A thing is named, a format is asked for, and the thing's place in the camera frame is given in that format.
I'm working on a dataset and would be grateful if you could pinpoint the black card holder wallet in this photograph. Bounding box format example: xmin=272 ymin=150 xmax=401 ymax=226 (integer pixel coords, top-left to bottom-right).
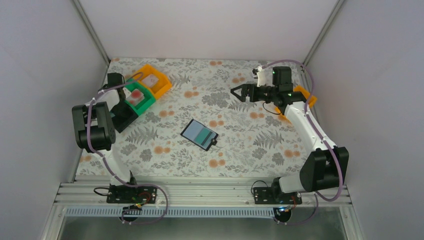
xmin=180 ymin=119 xmax=219 ymax=151

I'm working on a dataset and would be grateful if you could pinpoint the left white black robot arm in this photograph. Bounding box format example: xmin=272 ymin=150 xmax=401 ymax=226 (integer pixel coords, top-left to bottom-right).
xmin=71 ymin=72 xmax=138 ymax=200

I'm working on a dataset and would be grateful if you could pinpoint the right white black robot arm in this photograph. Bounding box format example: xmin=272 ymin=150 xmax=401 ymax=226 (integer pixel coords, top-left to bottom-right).
xmin=230 ymin=66 xmax=349 ymax=201

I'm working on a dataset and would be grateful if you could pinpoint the orange bin right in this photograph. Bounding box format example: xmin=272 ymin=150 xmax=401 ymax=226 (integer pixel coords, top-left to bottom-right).
xmin=274 ymin=85 xmax=318 ymax=122

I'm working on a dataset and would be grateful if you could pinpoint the orange bin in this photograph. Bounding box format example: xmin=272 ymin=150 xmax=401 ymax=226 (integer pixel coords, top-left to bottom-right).
xmin=128 ymin=64 xmax=173 ymax=100
xmin=274 ymin=85 xmax=318 ymax=122

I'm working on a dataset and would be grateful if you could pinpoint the floral patterned table mat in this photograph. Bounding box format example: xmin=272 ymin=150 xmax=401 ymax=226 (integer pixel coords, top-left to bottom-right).
xmin=75 ymin=57 xmax=321 ymax=178

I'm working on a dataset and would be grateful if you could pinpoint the orange bin back left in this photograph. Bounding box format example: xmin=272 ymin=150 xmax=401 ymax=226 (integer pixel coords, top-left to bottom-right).
xmin=128 ymin=64 xmax=173 ymax=100

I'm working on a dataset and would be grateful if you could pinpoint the white red block green bin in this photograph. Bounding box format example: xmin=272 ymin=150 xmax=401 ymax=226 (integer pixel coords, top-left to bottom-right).
xmin=125 ymin=89 xmax=145 ymax=107

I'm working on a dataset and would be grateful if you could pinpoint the black bin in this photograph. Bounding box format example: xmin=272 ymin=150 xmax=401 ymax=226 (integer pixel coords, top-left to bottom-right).
xmin=110 ymin=100 xmax=138 ymax=133

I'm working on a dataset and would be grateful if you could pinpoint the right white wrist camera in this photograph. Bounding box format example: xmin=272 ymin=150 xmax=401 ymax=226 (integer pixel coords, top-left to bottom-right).
xmin=252 ymin=66 xmax=267 ymax=87

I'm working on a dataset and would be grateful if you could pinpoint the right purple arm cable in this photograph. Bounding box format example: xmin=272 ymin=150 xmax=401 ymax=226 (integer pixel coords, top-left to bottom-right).
xmin=261 ymin=59 xmax=344 ymax=227

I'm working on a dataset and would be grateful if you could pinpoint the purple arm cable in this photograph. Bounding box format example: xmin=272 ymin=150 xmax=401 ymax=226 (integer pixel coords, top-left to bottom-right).
xmin=86 ymin=72 xmax=169 ymax=226
xmin=261 ymin=59 xmax=344 ymax=227

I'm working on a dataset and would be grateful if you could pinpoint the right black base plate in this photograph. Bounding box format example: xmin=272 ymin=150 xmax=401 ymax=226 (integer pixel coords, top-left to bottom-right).
xmin=251 ymin=187 xmax=303 ymax=205

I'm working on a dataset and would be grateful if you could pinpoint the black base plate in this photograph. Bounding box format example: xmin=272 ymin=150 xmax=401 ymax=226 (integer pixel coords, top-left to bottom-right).
xmin=251 ymin=187 xmax=303 ymax=205
xmin=106 ymin=185 xmax=158 ymax=204

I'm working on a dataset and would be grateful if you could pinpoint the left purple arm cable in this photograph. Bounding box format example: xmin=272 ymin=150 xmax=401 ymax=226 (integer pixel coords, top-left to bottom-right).
xmin=86 ymin=72 xmax=169 ymax=226

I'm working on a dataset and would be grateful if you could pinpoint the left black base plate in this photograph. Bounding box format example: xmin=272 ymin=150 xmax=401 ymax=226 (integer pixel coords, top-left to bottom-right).
xmin=106 ymin=185 xmax=158 ymax=204

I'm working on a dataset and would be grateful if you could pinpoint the aluminium rail frame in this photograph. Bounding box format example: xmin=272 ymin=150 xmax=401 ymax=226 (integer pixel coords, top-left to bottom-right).
xmin=41 ymin=175 xmax=363 ymax=240

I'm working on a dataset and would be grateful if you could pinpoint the grey slotted cable duct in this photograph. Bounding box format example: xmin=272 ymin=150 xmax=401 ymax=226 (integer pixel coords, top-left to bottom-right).
xmin=64 ymin=206 xmax=274 ymax=218

